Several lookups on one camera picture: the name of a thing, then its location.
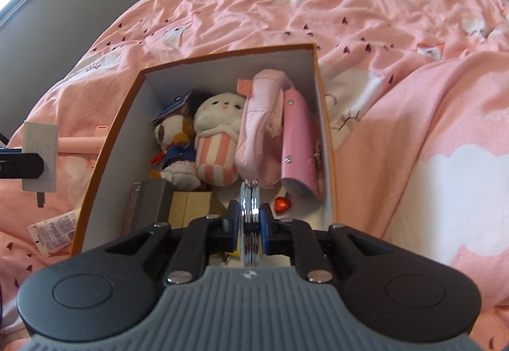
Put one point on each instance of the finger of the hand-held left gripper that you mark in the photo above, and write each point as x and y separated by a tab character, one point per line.
24	167

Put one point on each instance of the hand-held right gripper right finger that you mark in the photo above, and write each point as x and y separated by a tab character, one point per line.
269	233

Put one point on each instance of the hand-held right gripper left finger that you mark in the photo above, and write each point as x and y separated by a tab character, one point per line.
232	229

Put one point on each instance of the white rectangular box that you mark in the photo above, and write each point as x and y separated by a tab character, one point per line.
39	142

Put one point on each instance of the gold gift box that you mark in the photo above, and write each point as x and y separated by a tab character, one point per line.
191	208

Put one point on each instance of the orange cardboard box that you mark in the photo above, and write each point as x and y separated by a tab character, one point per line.
95	196

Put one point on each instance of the white plush with striped body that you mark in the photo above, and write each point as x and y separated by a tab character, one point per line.
216	154

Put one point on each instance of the dark grey gift box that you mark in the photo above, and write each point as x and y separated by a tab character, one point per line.
151	204

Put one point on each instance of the brown plush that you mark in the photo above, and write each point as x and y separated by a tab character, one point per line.
177	160

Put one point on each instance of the pink wallet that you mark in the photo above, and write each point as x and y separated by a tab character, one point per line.
299	144

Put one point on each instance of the red heart charm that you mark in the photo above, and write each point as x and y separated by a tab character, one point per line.
283	204

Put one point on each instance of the pink stick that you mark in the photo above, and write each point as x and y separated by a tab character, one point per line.
79	143

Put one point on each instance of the white sachet with purple print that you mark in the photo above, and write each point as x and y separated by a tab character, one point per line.
53	233

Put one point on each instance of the pink cloth item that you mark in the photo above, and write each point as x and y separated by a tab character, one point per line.
258	128

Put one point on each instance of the blue hang tag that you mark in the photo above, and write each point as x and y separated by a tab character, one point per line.
175	106

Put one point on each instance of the pink printed blanket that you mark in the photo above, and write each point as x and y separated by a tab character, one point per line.
397	56

